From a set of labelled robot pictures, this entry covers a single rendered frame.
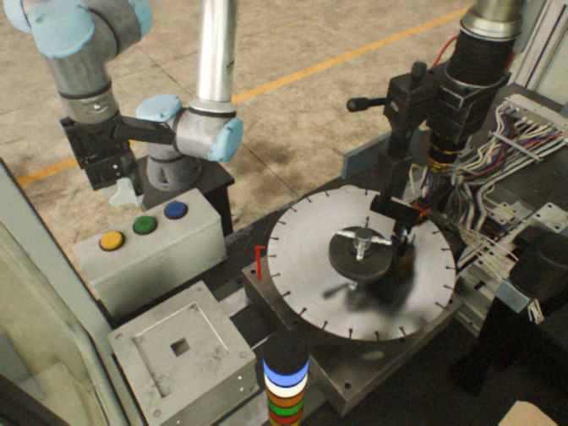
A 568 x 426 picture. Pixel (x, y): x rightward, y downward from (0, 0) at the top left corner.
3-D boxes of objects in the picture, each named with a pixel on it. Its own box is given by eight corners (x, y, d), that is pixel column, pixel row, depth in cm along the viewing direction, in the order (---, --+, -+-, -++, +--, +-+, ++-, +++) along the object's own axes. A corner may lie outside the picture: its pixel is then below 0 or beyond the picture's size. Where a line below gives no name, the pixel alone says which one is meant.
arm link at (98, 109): (101, 69, 63) (121, 91, 59) (111, 95, 66) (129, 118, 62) (51, 83, 60) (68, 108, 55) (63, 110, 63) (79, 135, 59)
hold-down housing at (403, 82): (385, 192, 65) (415, 76, 50) (368, 174, 68) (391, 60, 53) (412, 181, 68) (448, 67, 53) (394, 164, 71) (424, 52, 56)
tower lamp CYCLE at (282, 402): (281, 417, 44) (281, 407, 41) (258, 382, 46) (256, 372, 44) (314, 390, 45) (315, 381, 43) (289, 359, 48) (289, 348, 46)
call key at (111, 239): (107, 255, 80) (104, 249, 78) (101, 243, 82) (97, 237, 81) (127, 246, 81) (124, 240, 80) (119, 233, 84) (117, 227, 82)
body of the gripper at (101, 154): (81, 171, 71) (53, 111, 62) (128, 153, 75) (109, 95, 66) (95, 196, 67) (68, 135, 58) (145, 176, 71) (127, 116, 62)
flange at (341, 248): (316, 245, 74) (317, 236, 72) (363, 221, 78) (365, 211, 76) (354, 289, 68) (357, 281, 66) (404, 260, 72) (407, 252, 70)
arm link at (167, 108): (160, 128, 115) (148, 84, 105) (202, 138, 112) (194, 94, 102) (136, 154, 107) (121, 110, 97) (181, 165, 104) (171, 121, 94)
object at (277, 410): (281, 425, 46) (281, 417, 44) (259, 392, 48) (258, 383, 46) (312, 400, 48) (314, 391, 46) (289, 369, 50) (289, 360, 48)
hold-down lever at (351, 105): (372, 135, 56) (375, 118, 54) (341, 115, 59) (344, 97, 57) (411, 116, 59) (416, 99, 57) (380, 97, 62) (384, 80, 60)
